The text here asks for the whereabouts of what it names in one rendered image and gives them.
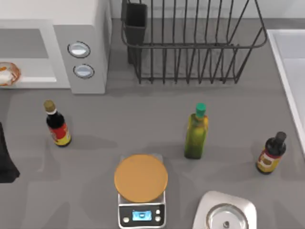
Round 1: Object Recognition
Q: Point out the green bottle with green cap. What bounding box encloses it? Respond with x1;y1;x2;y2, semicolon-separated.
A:
183;103;209;160

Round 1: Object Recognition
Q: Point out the kitchen scale with orange plate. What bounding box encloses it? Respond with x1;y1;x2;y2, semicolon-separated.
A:
114;154;169;229

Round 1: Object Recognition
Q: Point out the silver microwave knob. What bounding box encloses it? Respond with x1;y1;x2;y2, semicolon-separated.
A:
67;41;91;59
72;63;95;80

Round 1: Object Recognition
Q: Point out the black cutlery holder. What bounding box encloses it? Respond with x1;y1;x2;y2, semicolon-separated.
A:
121;1;148;45

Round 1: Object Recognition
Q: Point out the dark bottle with gold cap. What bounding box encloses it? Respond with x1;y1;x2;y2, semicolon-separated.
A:
43;99;72;147

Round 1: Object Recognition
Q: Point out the pale microwave oven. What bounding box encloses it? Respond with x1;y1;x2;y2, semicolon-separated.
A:
0;0;112;95

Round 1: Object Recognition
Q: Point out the dark bottle with black cap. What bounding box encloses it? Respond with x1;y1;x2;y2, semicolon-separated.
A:
255;131;287;175

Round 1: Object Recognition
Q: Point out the white sink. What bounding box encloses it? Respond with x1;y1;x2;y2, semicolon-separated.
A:
266;29;305;160

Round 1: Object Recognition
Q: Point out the orange glass dish with food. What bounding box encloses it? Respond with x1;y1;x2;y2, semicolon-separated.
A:
0;62;22;86

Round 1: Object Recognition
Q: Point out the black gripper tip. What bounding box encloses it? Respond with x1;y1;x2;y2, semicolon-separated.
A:
0;122;20;184

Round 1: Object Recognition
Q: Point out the dark wire dish rack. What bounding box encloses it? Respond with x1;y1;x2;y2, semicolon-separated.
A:
121;0;268;85

